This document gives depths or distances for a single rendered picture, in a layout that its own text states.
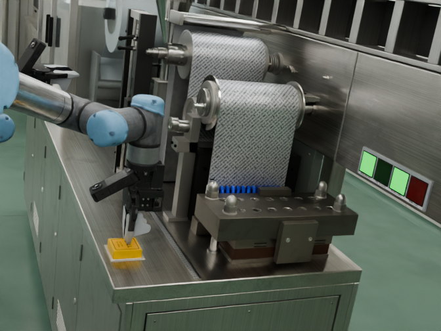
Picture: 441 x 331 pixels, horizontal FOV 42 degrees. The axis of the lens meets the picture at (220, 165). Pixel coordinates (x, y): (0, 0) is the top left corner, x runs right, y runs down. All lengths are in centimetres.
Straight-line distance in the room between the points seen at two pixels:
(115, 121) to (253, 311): 59
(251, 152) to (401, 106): 42
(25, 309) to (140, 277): 159
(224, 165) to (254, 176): 10
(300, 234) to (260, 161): 25
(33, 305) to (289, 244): 171
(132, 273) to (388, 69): 77
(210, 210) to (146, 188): 17
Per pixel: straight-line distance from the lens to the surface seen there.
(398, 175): 138
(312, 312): 156
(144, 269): 137
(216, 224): 138
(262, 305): 147
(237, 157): 155
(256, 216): 141
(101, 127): 120
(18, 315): 285
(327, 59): 165
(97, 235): 152
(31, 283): 309
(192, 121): 155
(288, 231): 144
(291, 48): 183
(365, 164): 147
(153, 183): 136
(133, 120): 124
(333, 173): 189
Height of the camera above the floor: 156
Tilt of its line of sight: 17 degrees down
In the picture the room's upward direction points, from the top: 9 degrees clockwise
